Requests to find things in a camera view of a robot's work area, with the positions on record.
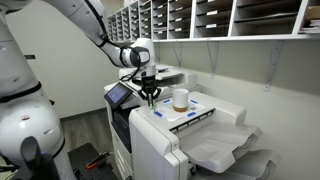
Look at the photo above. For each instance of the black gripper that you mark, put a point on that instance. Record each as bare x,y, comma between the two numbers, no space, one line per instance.
149,85

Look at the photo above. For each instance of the green marker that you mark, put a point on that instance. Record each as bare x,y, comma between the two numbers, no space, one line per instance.
153,106

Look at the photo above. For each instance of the blue tape piece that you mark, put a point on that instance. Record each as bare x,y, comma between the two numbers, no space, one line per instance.
158,114
193,101
191,114
166,101

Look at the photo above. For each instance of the white paper sheet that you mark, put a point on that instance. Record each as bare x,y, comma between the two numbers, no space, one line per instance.
168,113

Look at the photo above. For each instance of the white mug with brown base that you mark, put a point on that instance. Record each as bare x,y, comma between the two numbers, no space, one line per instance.
180,99

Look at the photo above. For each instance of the copier touchscreen control panel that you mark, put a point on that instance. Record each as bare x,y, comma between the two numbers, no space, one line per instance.
116,95

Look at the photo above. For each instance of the large multifunction office copier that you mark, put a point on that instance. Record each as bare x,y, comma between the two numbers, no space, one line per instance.
116,133

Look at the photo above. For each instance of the white copier finisher unit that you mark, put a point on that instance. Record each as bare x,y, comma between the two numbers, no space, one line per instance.
156,150

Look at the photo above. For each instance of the white finisher output tray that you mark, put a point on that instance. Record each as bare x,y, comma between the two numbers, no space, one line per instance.
256,166
216,146

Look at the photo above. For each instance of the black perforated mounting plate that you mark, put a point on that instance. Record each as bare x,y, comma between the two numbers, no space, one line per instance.
83,163

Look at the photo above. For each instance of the stack of papers in sorter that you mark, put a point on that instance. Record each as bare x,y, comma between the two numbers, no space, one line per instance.
311,26

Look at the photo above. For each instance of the white metal shelf bracket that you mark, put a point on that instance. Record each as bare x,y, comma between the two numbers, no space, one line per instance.
271,66
177,53
213,58

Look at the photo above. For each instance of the white wall mail sorter shelf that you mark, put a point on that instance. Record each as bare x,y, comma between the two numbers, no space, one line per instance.
216,20

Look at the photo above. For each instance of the small black wall sign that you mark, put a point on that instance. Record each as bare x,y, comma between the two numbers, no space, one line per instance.
30,57

